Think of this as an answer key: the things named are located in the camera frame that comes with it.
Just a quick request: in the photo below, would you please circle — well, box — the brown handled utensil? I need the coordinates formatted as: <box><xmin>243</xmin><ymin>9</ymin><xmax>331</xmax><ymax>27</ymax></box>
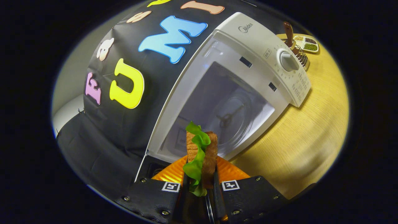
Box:
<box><xmin>283</xmin><ymin>21</ymin><xmax>295</xmax><ymax>48</ymax></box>

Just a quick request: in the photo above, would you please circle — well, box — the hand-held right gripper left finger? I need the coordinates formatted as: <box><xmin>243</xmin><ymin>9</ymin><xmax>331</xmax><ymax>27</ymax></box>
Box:
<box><xmin>115</xmin><ymin>155</ymin><xmax>188</xmax><ymax>224</ymax></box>

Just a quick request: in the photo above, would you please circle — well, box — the sandwich with green lettuce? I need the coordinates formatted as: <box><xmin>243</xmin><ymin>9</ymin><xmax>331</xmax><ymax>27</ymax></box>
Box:
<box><xmin>183</xmin><ymin>121</ymin><xmax>218</xmax><ymax>197</ymax></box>

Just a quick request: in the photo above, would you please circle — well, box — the metal wire basket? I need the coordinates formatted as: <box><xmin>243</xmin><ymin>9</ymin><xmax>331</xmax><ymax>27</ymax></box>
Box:
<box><xmin>285</xmin><ymin>39</ymin><xmax>309</xmax><ymax>68</ymax></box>

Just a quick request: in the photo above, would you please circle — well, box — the small white seasoning dish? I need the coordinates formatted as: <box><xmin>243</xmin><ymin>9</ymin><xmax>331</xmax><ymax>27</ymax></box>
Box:
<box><xmin>293</xmin><ymin>35</ymin><xmax>319</xmax><ymax>54</ymax></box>

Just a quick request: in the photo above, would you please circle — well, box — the white microwave oven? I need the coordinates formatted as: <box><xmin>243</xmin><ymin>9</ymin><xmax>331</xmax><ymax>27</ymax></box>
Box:
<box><xmin>134</xmin><ymin>12</ymin><xmax>312</xmax><ymax>184</ymax></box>

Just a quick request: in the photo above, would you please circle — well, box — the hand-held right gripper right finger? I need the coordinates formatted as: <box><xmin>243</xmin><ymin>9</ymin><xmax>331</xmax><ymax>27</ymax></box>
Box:
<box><xmin>214</xmin><ymin>156</ymin><xmax>289</xmax><ymax>223</ymax></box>

